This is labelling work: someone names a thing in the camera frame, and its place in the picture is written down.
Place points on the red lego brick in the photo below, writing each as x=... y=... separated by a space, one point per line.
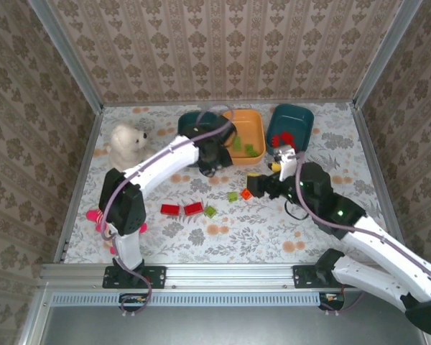
x=275 y=141
x=194 y=208
x=287 y=137
x=170 y=210

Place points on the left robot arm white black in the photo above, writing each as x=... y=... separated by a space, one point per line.
x=161 y=165

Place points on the orange plastic bin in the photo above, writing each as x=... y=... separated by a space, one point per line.
x=251 y=125

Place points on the teal plastic bin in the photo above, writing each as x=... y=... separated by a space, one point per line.
x=294 y=118
x=184 y=124

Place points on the floral tablecloth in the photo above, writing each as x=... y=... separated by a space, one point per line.
x=237 y=248

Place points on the flat red lego brick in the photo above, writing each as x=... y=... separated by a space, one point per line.
x=170 y=210

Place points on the white plush bear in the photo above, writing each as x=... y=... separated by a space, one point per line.
x=125 y=143

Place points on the pink white plush doll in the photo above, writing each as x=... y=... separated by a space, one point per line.
x=93 y=215

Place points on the aluminium side rail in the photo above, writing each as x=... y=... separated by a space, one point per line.
x=78 y=179
x=371 y=161

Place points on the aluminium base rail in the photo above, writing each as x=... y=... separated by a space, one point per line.
x=230 y=276

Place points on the aluminium frame post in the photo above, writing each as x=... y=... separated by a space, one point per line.
x=68 y=57
x=386 y=54

